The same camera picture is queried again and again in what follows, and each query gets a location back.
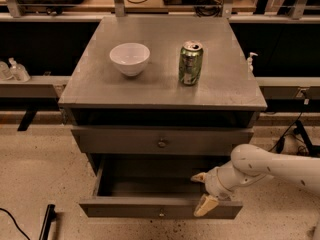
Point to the green soda can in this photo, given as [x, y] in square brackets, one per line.
[190, 62]

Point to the black stand leg right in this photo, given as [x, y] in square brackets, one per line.
[314, 150]

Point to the clear container at edge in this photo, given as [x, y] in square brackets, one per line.
[5, 73]

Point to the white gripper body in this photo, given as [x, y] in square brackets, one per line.
[212, 185]

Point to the black coiled cable shelf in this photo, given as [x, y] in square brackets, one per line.
[208, 8]

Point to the grey top drawer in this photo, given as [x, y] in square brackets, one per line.
[159, 140]

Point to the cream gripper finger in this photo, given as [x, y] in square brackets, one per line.
[205, 205]
[200, 177]

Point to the white ceramic bowl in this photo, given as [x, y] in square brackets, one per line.
[130, 58]

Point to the black bar on floor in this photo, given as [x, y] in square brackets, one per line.
[49, 217]

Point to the white pump bottle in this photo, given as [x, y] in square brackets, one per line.
[250, 58]

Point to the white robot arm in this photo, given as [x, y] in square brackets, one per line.
[249, 165]

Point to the grey drawer cabinet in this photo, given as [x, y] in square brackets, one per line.
[226, 95]

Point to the grey drawer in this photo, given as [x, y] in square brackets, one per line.
[146, 186]
[159, 140]

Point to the black bracket leg left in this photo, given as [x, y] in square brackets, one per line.
[27, 119]

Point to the clear bottle on ledge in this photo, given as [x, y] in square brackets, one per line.
[18, 71]

